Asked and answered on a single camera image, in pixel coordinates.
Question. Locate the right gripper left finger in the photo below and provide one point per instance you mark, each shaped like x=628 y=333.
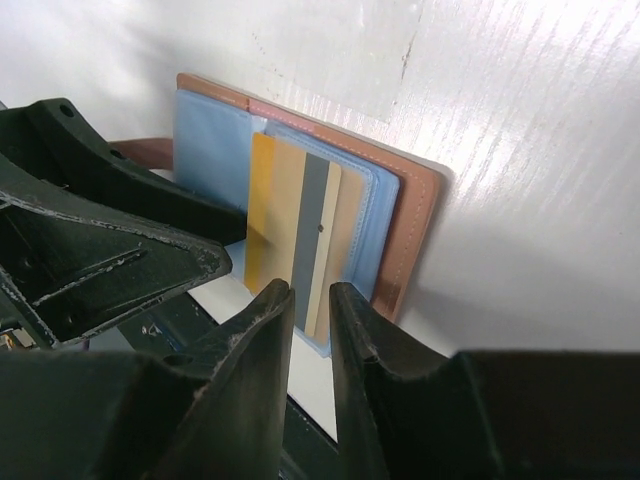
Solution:
x=235 y=427

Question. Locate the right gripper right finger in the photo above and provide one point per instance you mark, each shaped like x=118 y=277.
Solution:
x=403 y=410

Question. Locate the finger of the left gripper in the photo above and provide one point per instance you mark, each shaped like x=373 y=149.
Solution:
x=67 y=277
x=52 y=141

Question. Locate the brown leather card holder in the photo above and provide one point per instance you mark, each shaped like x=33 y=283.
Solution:
x=209 y=155

